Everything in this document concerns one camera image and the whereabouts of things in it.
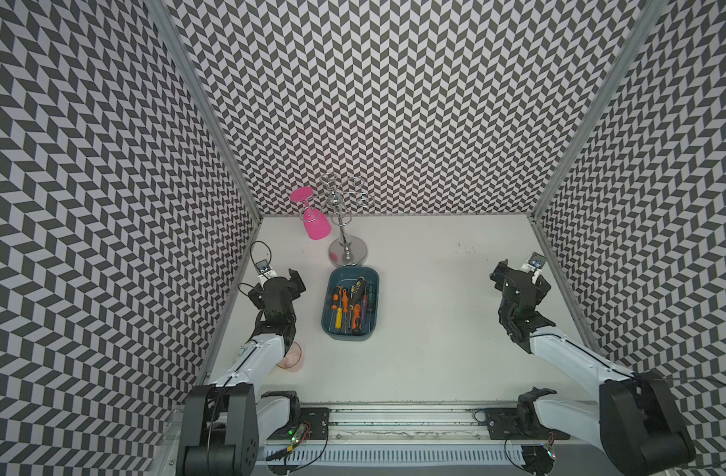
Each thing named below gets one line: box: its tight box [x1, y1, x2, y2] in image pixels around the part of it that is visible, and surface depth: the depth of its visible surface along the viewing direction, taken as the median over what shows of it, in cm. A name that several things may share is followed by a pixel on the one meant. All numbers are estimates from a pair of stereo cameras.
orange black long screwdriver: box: [352, 303, 363, 335], surface depth 89 cm
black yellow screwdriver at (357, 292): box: [349, 275, 366, 307], surface depth 96 cm
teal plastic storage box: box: [321, 265, 380, 343], surface depth 94 cm
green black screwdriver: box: [366, 283, 376, 329], surface depth 95 cm
